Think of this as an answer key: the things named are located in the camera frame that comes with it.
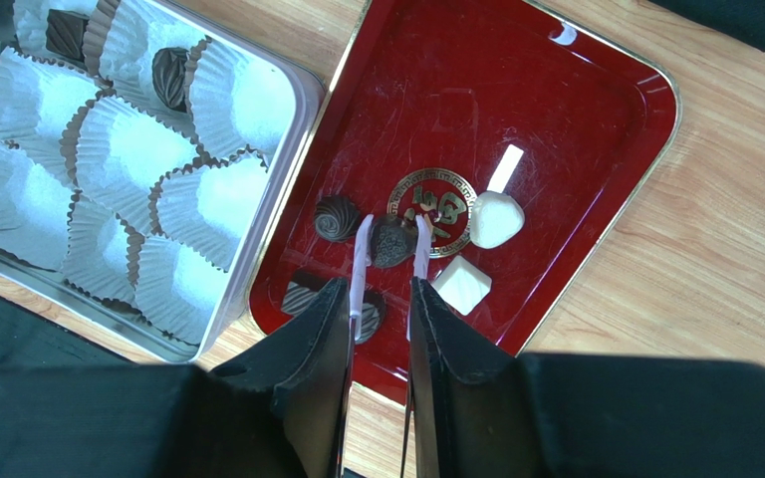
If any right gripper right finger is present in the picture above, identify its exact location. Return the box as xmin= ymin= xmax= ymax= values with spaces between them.
xmin=410 ymin=278 xmax=765 ymax=477

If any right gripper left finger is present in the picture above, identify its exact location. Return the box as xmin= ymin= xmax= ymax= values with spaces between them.
xmin=0 ymin=279 xmax=349 ymax=477

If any dark textured chocolate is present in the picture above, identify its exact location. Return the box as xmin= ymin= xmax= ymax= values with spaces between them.
xmin=369 ymin=214 xmax=418 ymax=269

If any white shell chocolate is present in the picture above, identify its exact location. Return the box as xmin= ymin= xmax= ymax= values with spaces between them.
xmin=470 ymin=191 xmax=526 ymax=249

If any silver chocolate tin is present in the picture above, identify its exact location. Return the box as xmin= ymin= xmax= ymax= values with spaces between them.
xmin=0 ymin=1 xmax=325 ymax=363

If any dark square chocolate top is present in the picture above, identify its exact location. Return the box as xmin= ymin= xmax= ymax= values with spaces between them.
xmin=45 ymin=9 xmax=90 ymax=63

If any dark striped square chocolate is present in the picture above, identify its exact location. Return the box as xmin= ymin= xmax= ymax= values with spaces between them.
xmin=281 ymin=270 xmax=329 ymax=317

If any white square chocolate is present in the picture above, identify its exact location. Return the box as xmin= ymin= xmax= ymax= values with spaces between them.
xmin=432 ymin=256 xmax=492 ymax=316

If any dark striped oval chocolate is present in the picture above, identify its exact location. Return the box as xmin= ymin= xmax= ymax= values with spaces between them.
xmin=356 ymin=290 xmax=386 ymax=345

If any dark round swirl chocolate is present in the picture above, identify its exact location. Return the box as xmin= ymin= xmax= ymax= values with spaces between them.
xmin=313 ymin=195 xmax=362 ymax=243

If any red lacquer tray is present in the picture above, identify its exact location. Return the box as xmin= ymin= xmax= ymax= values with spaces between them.
xmin=248 ymin=0 xmax=682 ymax=405

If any black cloth placemat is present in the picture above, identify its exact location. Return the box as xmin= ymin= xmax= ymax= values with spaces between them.
xmin=651 ymin=0 xmax=765 ymax=52

